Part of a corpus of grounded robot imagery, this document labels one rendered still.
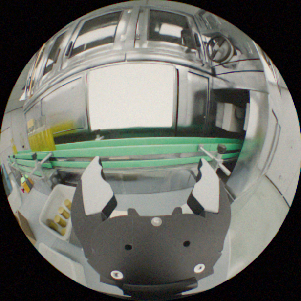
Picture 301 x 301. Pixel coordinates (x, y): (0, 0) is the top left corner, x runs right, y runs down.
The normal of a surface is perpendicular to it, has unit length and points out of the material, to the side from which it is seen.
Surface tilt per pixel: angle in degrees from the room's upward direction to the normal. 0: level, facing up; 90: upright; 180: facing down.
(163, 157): 90
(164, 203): 0
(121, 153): 90
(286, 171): 90
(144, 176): 90
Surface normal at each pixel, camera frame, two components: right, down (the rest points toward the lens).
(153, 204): 0.01, -0.90
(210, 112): 0.11, 0.44
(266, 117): -0.99, 0.04
